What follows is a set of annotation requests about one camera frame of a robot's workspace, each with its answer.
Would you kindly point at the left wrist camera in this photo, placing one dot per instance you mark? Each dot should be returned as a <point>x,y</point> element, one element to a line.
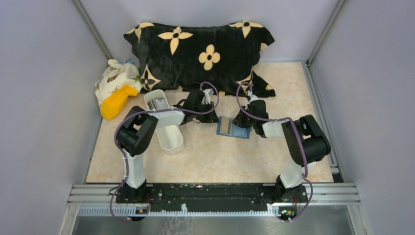
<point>207,96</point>

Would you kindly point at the black pillow with cream flowers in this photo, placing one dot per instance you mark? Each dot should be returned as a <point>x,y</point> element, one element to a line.
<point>179,57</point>

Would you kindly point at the white oblong plastic tray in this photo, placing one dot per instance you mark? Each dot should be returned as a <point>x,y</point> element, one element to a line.
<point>167,130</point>

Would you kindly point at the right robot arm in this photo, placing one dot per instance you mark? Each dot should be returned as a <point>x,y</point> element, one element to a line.
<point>305,140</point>

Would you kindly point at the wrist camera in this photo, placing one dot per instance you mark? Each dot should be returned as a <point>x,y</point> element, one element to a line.
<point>251,97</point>
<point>207,96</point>

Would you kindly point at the blue leather card holder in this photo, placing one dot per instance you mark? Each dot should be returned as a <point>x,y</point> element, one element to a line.
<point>237,132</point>

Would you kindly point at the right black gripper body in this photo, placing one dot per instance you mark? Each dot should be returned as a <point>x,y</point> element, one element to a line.
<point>244,117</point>

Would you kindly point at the floral patterned cloth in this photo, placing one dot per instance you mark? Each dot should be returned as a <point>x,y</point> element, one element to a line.
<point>115,77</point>

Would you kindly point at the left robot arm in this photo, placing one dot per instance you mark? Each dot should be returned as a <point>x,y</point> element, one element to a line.
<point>133,136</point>

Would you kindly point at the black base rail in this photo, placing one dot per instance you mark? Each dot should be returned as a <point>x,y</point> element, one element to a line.
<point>241,197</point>

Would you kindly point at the gold beige card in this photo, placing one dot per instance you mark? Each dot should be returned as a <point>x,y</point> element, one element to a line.
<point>225,126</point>

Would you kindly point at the yellow plastic object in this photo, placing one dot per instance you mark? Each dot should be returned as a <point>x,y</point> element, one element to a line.
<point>115,103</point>

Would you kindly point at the black cards in tray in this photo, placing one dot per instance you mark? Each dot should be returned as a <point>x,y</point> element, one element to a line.
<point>158,104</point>

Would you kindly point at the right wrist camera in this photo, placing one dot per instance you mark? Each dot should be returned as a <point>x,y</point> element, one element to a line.
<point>251,97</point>

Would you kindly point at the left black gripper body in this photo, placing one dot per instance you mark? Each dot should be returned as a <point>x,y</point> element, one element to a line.
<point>205,112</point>

